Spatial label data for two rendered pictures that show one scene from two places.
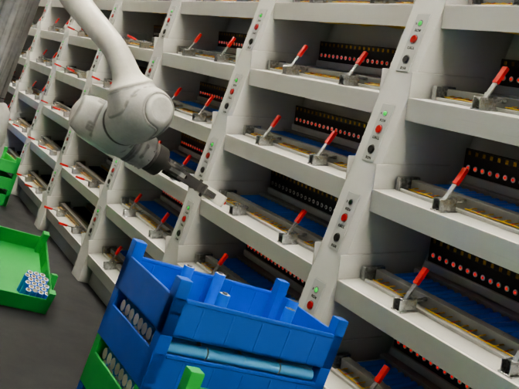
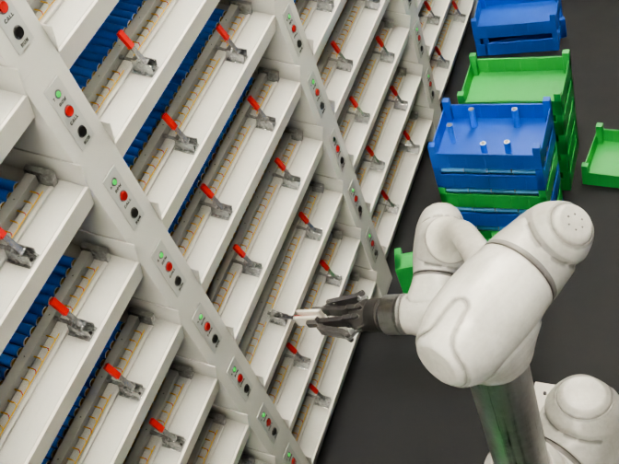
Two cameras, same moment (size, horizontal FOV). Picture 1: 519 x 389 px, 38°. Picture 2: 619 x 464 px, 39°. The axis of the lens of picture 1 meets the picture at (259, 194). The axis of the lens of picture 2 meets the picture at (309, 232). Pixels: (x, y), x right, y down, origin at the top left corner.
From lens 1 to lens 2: 309 cm
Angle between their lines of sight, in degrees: 104
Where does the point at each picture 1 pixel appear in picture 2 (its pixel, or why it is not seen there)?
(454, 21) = not seen: outside the picture
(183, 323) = (543, 112)
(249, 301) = (450, 159)
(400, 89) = (308, 60)
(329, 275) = (350, 175)
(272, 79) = (227, 237)
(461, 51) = not seen: hidden behind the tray
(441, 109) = (326, 32)
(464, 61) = not seen: hidden behind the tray
